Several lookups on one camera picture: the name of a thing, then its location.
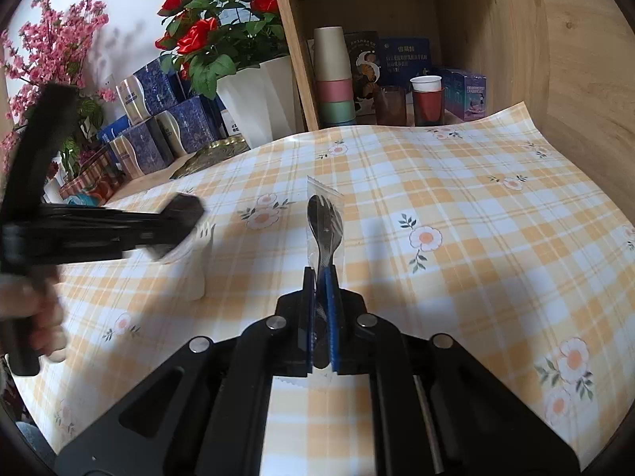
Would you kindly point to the person's left hand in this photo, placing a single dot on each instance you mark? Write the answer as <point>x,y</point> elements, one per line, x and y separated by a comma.
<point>49,322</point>

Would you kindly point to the dark blue book box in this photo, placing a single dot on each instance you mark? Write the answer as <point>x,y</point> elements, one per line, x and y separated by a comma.
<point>404,64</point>

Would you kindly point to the yellow plaid floral tablecloth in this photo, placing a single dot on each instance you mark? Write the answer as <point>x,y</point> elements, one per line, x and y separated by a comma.
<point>446,258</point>

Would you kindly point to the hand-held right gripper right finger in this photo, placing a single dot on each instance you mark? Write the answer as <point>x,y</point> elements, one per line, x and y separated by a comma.
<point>333,317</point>

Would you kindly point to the blue illustrated box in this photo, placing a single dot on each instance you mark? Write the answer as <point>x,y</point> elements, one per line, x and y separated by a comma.
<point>466,94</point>

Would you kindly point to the brown glass tumbler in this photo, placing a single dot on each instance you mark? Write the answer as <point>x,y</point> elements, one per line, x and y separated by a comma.
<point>389,106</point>

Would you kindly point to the striped woven basket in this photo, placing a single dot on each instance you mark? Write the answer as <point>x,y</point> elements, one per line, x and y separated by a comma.
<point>92,178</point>

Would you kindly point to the gold and blue gift box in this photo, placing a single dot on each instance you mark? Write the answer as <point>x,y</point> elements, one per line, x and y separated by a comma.
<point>141,148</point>
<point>154,87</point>
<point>191,121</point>

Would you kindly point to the dark illustrated box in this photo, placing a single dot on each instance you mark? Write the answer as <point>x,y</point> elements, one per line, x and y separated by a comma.
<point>364,64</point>

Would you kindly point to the wooden shelf unit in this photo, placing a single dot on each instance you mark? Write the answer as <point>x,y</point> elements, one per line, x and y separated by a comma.
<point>297,34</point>

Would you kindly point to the black plastic fork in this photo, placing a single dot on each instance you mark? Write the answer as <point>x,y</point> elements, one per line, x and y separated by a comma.
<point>322,223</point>

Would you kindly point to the small white paper cup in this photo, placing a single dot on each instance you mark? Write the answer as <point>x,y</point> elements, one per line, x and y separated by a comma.
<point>425,83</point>

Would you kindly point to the pink blossom bouquet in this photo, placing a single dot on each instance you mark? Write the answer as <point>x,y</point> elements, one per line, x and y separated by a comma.
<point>44,39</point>

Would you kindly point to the red rose bouquet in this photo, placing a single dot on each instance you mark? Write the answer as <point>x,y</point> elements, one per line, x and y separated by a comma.
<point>218,25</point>

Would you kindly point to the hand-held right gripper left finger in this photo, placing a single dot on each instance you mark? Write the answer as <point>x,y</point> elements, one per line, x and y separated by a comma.
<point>311,317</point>

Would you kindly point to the stack of pastel cups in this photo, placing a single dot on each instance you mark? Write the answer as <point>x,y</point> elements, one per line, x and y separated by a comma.
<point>332,74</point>

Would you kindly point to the white faceted flower pot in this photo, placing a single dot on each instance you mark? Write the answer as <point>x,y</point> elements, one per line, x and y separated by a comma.
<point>258,104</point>

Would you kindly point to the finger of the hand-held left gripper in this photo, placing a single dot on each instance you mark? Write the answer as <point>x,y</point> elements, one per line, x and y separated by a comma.
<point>114,245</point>
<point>124,215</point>

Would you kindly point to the gold foil tray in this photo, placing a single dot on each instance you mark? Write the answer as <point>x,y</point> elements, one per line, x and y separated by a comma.
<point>213,156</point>

